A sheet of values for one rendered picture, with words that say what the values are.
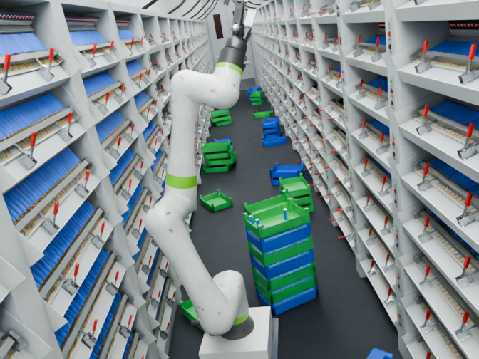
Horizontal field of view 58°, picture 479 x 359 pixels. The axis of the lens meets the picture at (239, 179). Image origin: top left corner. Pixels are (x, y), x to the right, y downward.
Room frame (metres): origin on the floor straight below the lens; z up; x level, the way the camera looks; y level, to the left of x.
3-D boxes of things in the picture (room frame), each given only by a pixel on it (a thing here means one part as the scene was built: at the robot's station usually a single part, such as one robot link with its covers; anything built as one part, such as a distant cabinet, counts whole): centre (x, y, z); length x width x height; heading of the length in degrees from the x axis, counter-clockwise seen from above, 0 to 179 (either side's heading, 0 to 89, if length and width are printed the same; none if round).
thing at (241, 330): (1.47, 0.17, 0.40); 0.26 x 0.15 x 0.06; 73
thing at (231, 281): (1.45, 0.12, 0.52); 0.16 x 0.13 x 0.19; 163
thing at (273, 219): (2.11, -0.16, 0.52); 0.30 x 0.20 x 0.08; 111
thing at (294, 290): (2.11, -0.16, 0.12); 0.30 x 0.20 x 0.08; 111
